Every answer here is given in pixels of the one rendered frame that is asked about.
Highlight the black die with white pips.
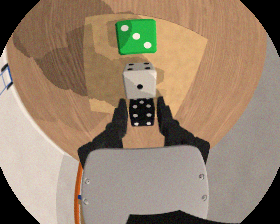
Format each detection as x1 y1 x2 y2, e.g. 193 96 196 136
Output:
129 98 155 127

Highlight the green die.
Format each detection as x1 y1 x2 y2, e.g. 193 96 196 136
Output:
115 19 157 55

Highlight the tan flat square mat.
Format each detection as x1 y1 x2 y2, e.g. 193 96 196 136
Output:
83 14 208 118

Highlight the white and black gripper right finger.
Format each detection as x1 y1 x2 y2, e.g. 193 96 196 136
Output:
156 96 210 165

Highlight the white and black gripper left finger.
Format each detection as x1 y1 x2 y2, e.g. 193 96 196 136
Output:
77 98 128 169

